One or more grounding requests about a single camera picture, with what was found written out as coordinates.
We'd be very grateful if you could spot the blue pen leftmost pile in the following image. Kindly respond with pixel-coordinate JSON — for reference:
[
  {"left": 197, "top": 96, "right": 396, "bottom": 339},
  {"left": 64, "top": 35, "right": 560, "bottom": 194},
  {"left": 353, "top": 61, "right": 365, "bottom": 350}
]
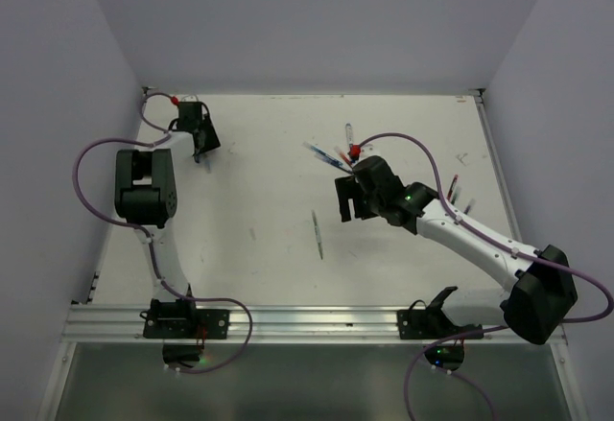
[{"left": 303, "top": 142, "right": 353, "bottom": 175}]

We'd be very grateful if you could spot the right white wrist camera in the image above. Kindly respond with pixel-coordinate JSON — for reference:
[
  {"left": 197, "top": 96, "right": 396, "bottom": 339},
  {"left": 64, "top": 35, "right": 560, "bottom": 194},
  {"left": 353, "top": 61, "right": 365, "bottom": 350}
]
[{"left": 359, "top": 149, "right": 384, "bottom": 167}]

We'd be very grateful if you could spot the aluminium mounting rail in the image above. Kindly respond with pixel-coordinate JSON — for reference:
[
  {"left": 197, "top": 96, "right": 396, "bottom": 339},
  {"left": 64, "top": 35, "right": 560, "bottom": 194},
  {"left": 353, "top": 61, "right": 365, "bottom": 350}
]
[{"left": 60, "top": 303, "right": 567, "bottom": 344}]

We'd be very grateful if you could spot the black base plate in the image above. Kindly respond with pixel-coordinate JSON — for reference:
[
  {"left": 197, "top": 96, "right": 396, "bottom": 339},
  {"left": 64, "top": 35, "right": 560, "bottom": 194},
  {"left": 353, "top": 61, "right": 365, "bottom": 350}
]
[
  {"left": 139, "top": 299, "right": 230, "bottom": 340},
  {"left": 396, "top": 286, "right": 484, "bottom": 339}
]

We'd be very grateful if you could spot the red pen in pile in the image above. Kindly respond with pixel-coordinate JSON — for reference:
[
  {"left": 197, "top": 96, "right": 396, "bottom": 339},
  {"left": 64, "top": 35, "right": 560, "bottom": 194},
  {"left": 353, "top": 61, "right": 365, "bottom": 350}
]
[{"left": 335, "top": 148, "right": 353, "bottom": 168}]

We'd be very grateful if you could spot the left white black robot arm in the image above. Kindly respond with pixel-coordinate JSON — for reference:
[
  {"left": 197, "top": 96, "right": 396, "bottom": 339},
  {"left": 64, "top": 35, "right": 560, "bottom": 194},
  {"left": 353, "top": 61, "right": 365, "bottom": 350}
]
[{"left": 114, "top": 101, "right": 221, "bottom": 302}]

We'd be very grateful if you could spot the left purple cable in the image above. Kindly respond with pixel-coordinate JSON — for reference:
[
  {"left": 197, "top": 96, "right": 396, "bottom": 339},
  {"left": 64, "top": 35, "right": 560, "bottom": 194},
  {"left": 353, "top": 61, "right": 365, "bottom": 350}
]
[{"left": 71, "top": 92, "right": 254, "bottom": 375}]

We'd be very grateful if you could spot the purple cable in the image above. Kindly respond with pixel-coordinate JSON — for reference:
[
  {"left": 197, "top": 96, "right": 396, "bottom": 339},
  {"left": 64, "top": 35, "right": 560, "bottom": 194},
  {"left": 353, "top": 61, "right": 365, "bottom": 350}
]
[
  {"left": 401, "top": 131, "right": 614, "bottom": 421},
  {"left": 71, "top": 92, "right": 254, "bottom": 375}
]

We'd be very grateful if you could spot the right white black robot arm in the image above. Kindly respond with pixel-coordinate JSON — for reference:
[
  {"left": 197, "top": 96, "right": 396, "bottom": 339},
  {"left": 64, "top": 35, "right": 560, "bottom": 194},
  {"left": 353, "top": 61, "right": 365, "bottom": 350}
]
[{"left": 335, "top": 155, "right": 578, "bottom": 344}]

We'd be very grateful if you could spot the blue capped pen upright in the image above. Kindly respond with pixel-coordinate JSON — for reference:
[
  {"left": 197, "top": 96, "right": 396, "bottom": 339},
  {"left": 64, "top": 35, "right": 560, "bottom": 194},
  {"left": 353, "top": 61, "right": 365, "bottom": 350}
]
[{"left": 344, "top": 123, "right": 354, "bottom": 152}]

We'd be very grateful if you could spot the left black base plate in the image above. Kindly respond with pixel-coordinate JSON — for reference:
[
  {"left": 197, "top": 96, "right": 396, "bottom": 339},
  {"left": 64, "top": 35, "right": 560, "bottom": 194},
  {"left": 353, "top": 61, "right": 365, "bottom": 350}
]
[{"left": 139, "top": 299, "right": 230, "bottom": 340}]

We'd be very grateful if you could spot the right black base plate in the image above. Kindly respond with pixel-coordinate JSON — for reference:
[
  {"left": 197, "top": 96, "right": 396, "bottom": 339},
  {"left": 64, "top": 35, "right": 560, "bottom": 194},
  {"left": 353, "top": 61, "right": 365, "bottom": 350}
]
[{"left": 396, "top": 286, "right": 484, "bottom": 339}]

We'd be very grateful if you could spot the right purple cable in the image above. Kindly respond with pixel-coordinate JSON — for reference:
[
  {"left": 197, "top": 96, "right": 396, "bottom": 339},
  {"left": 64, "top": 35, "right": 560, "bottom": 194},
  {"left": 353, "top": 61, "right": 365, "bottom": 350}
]
[{"left": 401, "top": 131, "right": 614, "bottom": 421}]

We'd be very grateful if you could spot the red pen cap right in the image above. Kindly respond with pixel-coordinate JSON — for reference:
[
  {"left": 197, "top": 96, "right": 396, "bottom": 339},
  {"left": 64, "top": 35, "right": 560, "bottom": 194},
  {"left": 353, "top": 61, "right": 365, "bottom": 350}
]
[{"left": 446, "top": 174, "right": 459, "bottom": 201}]

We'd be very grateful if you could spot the grey pen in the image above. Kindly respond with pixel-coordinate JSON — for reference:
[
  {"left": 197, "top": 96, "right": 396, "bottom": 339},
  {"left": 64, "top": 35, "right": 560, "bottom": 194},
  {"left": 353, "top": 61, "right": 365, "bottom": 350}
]
[{"left": 311, "top": 210, "right": 324, "bottom": 261}]

